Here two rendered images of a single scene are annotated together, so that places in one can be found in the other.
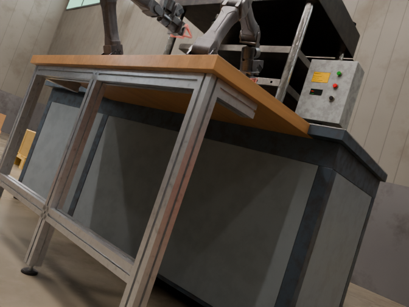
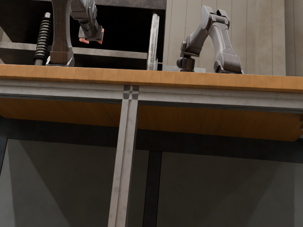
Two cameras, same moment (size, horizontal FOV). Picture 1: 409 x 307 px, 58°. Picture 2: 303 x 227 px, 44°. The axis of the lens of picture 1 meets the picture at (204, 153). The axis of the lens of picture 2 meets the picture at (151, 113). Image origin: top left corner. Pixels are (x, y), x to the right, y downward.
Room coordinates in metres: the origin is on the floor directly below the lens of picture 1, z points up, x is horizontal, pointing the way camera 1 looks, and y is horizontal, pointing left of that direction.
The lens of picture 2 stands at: (0.46, 1.04, 0.35)
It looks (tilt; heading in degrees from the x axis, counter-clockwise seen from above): 18 degrees up; 323
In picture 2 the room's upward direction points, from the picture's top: 5 degrees clockwise
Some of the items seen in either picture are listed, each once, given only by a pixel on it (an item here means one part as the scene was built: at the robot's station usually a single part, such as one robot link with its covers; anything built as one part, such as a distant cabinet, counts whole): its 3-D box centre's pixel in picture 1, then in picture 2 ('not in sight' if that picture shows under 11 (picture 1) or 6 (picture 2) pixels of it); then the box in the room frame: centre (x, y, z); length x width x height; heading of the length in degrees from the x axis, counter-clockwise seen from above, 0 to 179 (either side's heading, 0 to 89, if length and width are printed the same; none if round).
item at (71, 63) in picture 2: (110, 54); (59, 63); (1.66, 0.55, 0.90); 0.09 x 0.06 x 0.06; 46
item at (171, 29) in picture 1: (172, 25); (89, 29); (1.85, 0.36, 1.20); 0.10 x 0.07 x 0.07; 46
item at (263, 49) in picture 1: (252, 67); (78, 70); (3.00, -0.15, 1.52); 1.10 x 0.70 x 0.05; 51
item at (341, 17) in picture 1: (258, 38); (80, 40); (2.96, -0.11, 1.75); 1.30 x 0.84 x 0.61; 51
